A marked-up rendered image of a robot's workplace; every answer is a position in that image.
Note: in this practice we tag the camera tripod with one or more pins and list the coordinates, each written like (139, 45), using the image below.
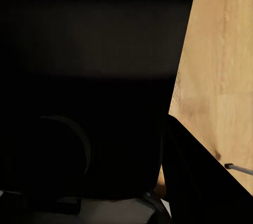
(235, 167)

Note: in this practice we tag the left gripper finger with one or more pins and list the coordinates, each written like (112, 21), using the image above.
(199, 189)

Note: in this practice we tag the digital camera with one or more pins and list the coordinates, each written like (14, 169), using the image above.
(85, 91)

